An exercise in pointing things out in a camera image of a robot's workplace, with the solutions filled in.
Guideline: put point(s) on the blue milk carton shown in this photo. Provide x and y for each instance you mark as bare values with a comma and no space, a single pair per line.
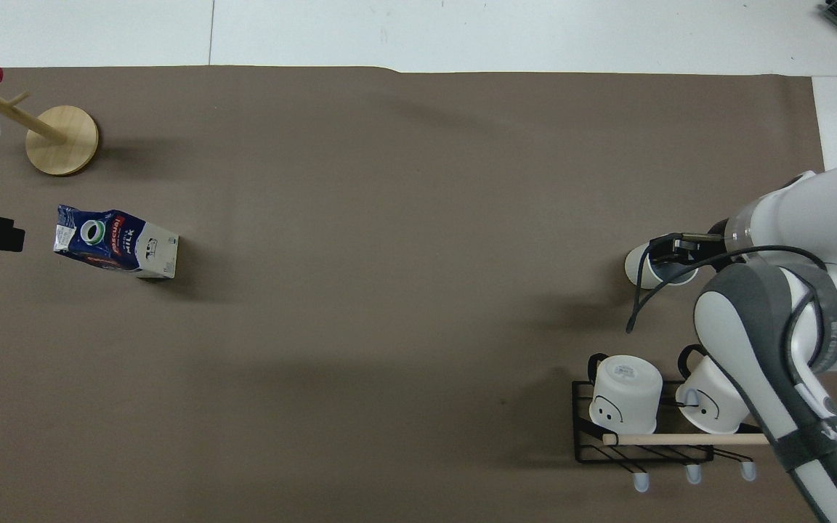
117,242

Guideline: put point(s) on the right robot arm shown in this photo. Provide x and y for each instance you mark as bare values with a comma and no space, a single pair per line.
767,341

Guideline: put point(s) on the white cup with smiley face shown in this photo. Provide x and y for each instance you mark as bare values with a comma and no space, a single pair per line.
709,407
625,396

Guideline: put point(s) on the wooden mug tree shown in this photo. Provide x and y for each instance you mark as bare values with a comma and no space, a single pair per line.
62,142

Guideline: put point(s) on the plain white cup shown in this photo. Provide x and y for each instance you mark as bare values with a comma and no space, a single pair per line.
638,266

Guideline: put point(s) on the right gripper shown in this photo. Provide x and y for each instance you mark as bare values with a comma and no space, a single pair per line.
716,238

